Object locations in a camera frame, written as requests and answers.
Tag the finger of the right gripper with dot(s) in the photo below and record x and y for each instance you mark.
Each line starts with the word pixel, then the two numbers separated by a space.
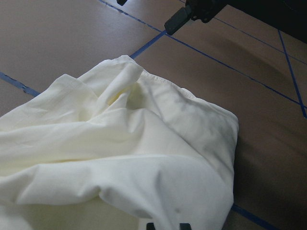
pixel 121 2

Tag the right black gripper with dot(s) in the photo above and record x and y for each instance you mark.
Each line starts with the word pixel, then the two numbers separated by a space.
pixel 203 10

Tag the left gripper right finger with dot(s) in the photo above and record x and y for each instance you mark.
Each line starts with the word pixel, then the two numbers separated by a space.
pixel 184 226

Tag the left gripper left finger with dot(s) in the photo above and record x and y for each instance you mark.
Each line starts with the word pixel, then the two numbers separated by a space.
pixel 150 226

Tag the cream cat print shirt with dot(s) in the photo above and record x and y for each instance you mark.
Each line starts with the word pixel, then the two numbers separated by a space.
pixel 115 149

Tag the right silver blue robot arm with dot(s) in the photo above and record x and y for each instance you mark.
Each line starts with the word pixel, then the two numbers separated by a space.
pixel 289 16

